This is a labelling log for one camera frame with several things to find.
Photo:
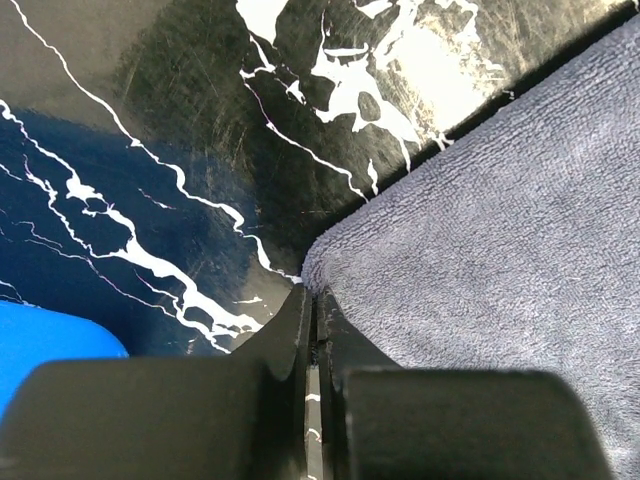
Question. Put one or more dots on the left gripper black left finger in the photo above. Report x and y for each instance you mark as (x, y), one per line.
(239, 416)

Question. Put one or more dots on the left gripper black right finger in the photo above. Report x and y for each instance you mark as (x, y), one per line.
(383, 421)

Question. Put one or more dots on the dark grey-blue towel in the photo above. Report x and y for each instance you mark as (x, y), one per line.
(517, 247)

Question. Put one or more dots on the blue plastic bin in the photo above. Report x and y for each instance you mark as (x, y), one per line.
(32, 336)

